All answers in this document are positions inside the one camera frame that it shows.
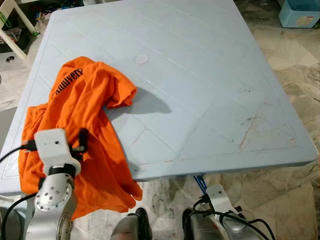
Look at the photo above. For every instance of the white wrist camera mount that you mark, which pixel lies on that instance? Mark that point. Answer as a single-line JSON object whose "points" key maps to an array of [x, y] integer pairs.
{"points": [[55, 147], [219, 197]]}

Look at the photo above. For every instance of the orange t-shirt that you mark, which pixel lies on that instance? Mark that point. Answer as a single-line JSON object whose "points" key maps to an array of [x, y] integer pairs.
{"points": [[90, 125]]}

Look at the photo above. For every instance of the light blue storage bin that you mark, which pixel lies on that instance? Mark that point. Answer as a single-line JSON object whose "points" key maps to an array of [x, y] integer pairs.
{"points": [[300, 12]]}

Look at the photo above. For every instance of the round metal floor drain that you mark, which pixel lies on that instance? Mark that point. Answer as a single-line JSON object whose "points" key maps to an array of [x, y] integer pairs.
{"points": [[10, 59]]}

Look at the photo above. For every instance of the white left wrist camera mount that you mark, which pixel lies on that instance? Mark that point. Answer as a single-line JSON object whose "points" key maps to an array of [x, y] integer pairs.
{"points": [[55, 147]]}

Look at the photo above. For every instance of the white furniture frame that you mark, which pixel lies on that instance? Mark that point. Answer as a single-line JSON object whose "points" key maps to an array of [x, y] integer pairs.
{"points": [[15, 42]]}

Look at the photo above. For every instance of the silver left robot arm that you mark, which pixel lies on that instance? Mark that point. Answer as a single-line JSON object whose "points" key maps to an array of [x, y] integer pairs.
{"points": [[52, 205]]}

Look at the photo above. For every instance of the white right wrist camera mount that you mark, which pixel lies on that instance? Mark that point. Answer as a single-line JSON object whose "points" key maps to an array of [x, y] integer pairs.
{"points": [[219, 197]]}

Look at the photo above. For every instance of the grey right robot leg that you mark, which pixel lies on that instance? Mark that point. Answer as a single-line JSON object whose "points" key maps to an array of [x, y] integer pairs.
{"points": [[197, 230]]}

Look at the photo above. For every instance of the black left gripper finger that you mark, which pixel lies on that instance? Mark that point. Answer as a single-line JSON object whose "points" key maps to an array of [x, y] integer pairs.
{"points": [[83, 137]]}

